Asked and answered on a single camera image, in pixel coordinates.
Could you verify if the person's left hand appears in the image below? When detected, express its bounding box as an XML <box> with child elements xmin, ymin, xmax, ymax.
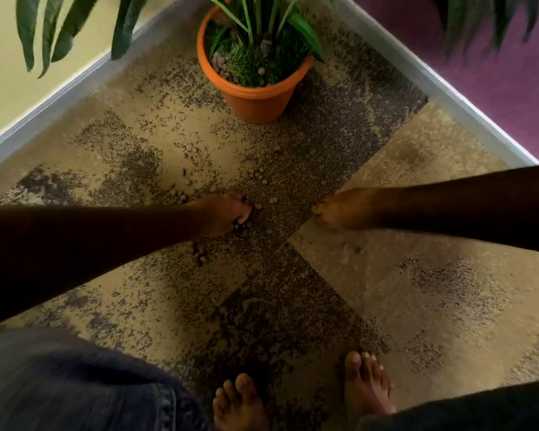
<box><xmin>189</xmin><ymin>192</ymin><xmax>254</xmax><ymax>239</ymax></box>

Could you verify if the person's right forearm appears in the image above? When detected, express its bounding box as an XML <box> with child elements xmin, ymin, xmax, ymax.
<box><xmin>376</xmin><ymin>162</ymin><xmax>539</xmax><ymax>255</ymax></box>

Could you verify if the person's jeans leg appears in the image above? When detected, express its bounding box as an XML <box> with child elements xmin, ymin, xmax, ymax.
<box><xmin>0</xmin><ymin>327</ymin><xmax>213</xmax><ymax>431</ymax></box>
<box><xmin>357</xmin><ymin>377</ymin><xmax>539</xmax><ymax>431</ymax></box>

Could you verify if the white baseboard under purple wall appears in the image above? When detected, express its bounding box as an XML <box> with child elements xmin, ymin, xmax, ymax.
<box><xmin>325</xmin><ymin>0</ymin><xmax>539</xmax><ymax>169</ymax></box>

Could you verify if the person's left forearm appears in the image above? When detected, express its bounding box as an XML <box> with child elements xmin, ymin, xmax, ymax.
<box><xmin>0</xmin><ymin>202</ymin><xmax>204</xmax><ymax>332</ymax></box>

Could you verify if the green artificial palm plant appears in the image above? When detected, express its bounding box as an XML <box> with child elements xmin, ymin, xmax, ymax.
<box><xmin>0</xmin><ymin>0</ymin><xmax>539</xmax><ymax>126</ymax></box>

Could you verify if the person's right hand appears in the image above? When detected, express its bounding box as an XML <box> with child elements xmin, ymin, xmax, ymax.
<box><xmin>311</xmin><ymin>187</ymin><xmax>383</xmax><ymax>233</ymax></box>

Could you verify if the person's left jeans leg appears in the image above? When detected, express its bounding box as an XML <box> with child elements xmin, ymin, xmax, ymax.
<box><xmin>0</xmin><ymin>327</ymin><xmax>213</xmax><ymax>431</ymax></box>

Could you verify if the person's right foot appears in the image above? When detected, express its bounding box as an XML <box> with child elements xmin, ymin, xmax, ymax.
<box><xmin>344</xmin><ymin>350</ymin><xmax>396</xmax><ymax>423</ymax></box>

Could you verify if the cluster of pale pebbles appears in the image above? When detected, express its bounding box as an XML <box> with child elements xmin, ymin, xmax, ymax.
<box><xmin>210</xmin><ymin>50</ymin><xmax>269</xmax><ymax>84</ymax></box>

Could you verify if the white baseboard under yellow wall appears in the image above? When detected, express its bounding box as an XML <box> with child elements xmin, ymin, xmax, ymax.
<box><xmin>0</xmin><ymin>0</ymin><xmax>203</xmax><ymax>175</ymax></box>

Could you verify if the person's right jeans leg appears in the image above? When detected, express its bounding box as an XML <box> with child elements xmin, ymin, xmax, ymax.
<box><xmin>357</xmin><ymin>377</ymin><xmax>539</xmax><ymax>431</ymax></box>

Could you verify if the brown pebbles pile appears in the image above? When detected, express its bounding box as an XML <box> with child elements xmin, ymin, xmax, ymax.
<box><xmin>174</xmin><ymin>165</ymin><xmax>329</xmax><ymax>269</ymax></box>

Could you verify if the person's left foot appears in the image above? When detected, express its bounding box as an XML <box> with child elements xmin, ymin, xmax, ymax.
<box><xmin>212</xmin><ymin>372</ymin><xmax>270</xmax><ymax>431</ymax></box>

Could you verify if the person's foot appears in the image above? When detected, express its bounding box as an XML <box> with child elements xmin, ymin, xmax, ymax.
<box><xmin>212</xmin><ymin>372</ymin><xmax>270</xmax><ymax>431</ymax></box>
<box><xmin>344</xmin><ymin>350</ymin><xmax>396</xmax><ymax>423</ymax></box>

